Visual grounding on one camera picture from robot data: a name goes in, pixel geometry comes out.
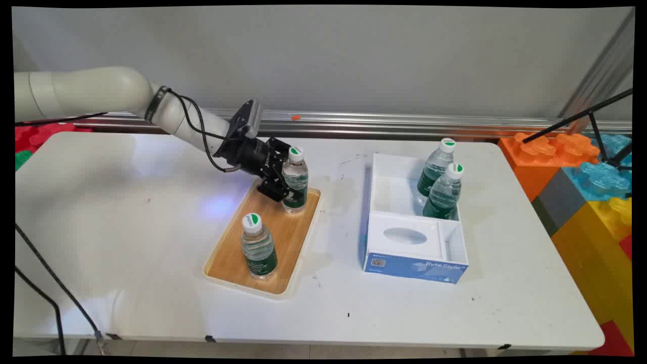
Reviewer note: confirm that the white and blue cardboard box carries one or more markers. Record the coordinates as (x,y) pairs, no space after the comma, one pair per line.
(404,265)

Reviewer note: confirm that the aluminium wall rail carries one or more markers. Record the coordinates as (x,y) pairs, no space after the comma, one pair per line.
(404,123)

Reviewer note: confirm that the black tripod stand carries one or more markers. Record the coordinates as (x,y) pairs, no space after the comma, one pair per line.
(596,134)

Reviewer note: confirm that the grey giant toy block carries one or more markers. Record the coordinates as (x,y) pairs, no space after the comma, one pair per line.
(558,202)

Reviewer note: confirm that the aluminium frame post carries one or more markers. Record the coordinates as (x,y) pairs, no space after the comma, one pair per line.
(601,63)

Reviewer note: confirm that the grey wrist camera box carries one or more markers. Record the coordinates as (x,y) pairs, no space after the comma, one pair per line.
(247,119)

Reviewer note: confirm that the orange giant toy block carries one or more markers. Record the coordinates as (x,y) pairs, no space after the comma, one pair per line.
(530,162)

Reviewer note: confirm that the wooden tray with cream rim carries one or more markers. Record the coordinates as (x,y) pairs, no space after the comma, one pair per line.
(283,237)

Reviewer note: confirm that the small Cestbon water bottle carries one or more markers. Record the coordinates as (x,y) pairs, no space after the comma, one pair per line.
(444,194)
(259,253)
(433,169)
(296,188)

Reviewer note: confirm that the light blue giant toy block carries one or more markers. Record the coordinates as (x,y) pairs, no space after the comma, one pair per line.
(601,177)

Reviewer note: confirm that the green giant toy block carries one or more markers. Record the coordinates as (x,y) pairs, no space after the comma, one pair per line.
(21,159)

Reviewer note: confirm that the yellow giant toy block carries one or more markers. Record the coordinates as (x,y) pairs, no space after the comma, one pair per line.
(596,263)

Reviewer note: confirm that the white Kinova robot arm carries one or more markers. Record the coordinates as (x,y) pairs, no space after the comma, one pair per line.
(101,91)

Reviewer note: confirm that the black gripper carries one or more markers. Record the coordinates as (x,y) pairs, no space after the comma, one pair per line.
(247,154)

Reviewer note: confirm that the red giant toy block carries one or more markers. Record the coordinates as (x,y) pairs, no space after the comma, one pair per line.
(43,134)
(614,341)

